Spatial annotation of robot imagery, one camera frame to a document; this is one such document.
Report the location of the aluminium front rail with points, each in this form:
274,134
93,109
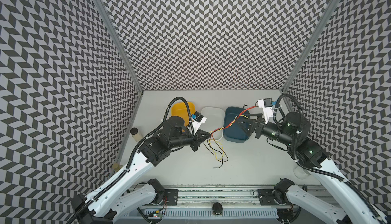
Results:
234,196

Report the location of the white plastic bin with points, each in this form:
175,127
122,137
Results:
215,119

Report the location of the yellow plastic bin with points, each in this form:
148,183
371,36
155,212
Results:
180,110

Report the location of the teal plastic bin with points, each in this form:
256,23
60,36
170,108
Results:
234,133

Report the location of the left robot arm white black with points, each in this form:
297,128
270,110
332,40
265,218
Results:
157,145

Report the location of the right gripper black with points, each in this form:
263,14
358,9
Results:
259,128

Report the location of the white lidded jar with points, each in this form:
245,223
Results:
301,173

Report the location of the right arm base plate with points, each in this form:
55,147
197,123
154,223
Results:
268,197

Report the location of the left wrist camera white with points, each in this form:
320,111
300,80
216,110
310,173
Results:
197,119

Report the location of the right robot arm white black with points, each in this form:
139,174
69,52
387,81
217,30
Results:
283,121

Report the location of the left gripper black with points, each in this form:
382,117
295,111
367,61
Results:
199,136

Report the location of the black round knob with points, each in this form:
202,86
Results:
217,208

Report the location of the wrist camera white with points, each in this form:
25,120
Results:
197,119
267,107

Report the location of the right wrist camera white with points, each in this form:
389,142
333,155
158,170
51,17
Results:
267,107

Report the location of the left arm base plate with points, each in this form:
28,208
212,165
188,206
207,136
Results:
167,197

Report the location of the left small jar black lid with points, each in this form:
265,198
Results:
135,133

